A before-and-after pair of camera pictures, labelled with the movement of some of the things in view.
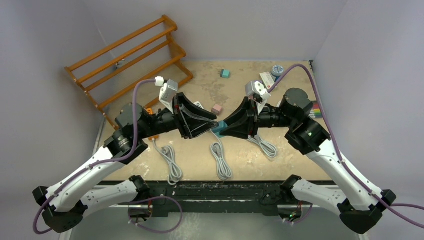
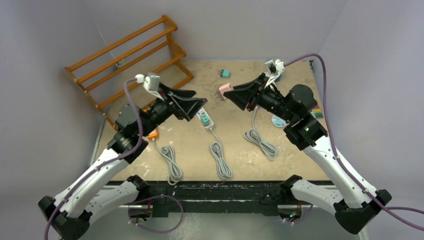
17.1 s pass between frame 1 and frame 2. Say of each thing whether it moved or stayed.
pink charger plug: moved
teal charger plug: stayed
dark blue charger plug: moved
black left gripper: moved
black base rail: stayed
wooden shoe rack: stayed
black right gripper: moved
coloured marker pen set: stayed
